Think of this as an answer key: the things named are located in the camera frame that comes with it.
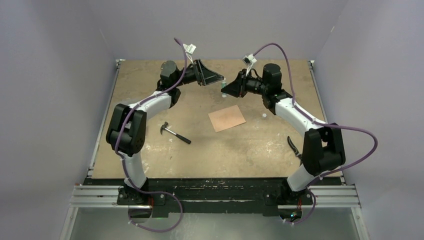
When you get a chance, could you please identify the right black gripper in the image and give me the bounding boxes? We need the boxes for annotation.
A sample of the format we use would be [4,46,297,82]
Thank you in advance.
[222,68,269,98]

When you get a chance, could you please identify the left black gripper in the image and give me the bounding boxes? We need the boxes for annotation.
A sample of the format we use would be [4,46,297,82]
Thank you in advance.
[173,59,224,88]

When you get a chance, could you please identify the small black hammer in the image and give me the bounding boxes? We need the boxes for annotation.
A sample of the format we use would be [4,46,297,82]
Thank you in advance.
[160,121,192,145]

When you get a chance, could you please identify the brown envelope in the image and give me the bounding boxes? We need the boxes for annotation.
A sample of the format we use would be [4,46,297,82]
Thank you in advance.
[208,105,246,133]

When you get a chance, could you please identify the aluminium frame rail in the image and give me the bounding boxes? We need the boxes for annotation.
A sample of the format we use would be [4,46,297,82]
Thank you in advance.
[69,185,361,209]

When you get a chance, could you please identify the black handled pliers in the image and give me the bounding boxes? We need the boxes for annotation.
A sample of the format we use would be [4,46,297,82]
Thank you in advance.
[287,136,302,161]

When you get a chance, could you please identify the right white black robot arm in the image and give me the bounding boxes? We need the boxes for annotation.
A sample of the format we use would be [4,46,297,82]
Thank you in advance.
[221,63,346,204]

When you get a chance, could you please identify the green white glue stick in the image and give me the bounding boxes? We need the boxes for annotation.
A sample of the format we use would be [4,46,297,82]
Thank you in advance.
[221,78,227,98]

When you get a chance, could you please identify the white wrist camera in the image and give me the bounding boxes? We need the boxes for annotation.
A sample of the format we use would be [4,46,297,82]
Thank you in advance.
[241,54,257,73]
[183,43,197,63]

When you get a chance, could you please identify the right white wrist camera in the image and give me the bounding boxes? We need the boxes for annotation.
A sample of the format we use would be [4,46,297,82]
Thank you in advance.
[241,54,257,73]

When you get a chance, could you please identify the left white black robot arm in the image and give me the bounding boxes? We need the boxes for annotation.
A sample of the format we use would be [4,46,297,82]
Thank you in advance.
[106,59,224,205]

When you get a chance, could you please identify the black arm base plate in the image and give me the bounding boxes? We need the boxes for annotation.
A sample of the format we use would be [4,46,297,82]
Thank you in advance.
[117,177,313,219]

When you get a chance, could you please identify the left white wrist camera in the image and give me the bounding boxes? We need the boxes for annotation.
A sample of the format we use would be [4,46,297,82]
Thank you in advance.
[183,43,197,63]

